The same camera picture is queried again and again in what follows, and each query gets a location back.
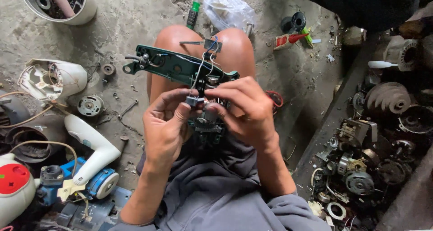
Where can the person's right hand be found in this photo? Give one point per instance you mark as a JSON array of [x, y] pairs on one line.
[[250, 116]]

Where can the person's left hand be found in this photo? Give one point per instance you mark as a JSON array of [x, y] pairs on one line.
[[162, 129]]

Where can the small electric motor with gears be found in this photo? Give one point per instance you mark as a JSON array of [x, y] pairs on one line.
[[209, 122]]

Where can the small grey electrical component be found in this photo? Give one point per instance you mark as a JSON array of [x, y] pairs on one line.
[[194, 101]]

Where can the green mixer housing half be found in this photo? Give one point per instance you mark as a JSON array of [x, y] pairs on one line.
[[169, 67]]

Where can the small metal wrench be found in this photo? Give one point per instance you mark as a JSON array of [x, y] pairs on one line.
[[128, 109]]

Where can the person's legs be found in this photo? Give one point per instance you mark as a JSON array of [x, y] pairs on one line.
[[236, 51]]

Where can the round silver motor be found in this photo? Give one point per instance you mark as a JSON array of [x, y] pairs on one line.
[[90, 105]]

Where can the blue motor appliance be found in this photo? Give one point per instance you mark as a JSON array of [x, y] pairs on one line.
[[101, 182]]

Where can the small round metal pulley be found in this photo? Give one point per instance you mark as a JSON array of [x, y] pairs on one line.
[[108, 69]]

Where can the person's grey hoodie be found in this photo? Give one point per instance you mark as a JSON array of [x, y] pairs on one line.
[[216, 190]]

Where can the red and white glue tube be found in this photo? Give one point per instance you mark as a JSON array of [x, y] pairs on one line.
[[286, 41]]

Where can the green marker pen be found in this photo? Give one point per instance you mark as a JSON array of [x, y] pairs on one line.
[[307, 36]]

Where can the grey appliance base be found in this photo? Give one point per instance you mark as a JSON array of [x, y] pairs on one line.
[[98, 210]]

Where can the white appliance housing shell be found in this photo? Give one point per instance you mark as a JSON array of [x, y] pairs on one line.
[[71, 75]]

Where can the clear plastic bag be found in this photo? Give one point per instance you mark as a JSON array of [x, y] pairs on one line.
[[228, 8]]

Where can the dark round metal pot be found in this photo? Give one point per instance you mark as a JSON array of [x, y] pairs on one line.
[[37, 133]]

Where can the heap of scrap motor parts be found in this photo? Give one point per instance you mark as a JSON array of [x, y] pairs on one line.
[[379, 139]]

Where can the white bucket of scrap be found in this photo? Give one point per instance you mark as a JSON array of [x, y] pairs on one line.
[[81, 4]]

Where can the grey motor casing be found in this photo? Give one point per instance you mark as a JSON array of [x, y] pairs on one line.
[[13, 111]]

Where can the white appliance with red knob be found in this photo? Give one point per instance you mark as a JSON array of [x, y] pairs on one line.
[[13, 187]]

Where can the metal strip with dark bracket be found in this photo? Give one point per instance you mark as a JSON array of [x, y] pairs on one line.
[[211, 45]]

